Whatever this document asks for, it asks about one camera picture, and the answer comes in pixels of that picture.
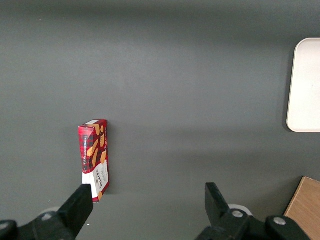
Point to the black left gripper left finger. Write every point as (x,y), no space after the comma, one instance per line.
(75,212)

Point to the beige rectangular tray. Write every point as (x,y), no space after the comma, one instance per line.
(306,87)

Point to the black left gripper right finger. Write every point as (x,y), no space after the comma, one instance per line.
(217,212)

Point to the wooden two-drawer cabinet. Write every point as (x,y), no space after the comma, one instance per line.
(305,207)

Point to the red tartan shortbread box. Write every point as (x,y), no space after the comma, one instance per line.
(96,150)

